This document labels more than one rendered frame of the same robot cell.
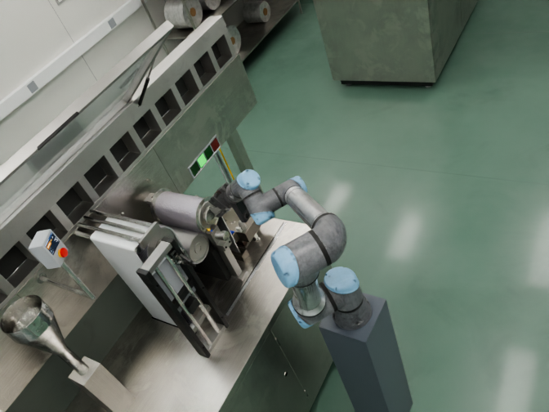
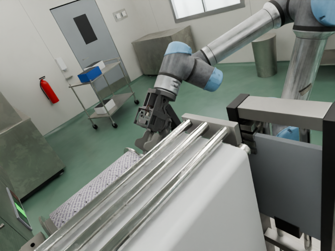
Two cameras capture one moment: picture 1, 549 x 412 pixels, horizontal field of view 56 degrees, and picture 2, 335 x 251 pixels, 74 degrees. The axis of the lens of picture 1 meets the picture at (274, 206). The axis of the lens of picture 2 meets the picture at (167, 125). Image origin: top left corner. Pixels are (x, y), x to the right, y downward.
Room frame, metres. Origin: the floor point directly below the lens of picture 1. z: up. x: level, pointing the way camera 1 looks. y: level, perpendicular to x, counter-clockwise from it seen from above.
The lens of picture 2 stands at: (1.41, 0.74, 1.63)
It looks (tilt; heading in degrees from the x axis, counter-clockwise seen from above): 29 degrees down; 282
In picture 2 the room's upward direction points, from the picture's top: 22 degrees counter-clockwise
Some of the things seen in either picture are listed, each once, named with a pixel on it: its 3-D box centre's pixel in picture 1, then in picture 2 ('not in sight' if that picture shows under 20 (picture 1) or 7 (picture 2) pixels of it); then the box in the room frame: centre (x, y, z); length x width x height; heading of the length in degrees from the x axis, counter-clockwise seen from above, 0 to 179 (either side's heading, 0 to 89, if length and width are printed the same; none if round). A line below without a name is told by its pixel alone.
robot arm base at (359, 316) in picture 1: (349, 305); not in sight; (1.16, -0.12, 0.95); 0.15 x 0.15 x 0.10
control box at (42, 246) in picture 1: (51, 248); not in sight; (1.25, 0.67, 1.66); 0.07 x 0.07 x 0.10; 72
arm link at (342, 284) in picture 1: (341, 288); not in sight; (1.16, -0.11, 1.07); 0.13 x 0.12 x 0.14; 99
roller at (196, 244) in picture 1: (176, 242); not in sight; (1.63, 0.44, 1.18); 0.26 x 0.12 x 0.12; 45
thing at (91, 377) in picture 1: (81, 368); not in sight; (1.18, 0.85, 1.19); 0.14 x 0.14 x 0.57
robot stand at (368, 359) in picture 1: (372, 369); not in sight; (1.16, -0.12, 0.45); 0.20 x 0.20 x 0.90; 44
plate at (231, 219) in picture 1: (221, 217); not in sight; (1.86, 0.25, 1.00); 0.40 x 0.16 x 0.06; 45
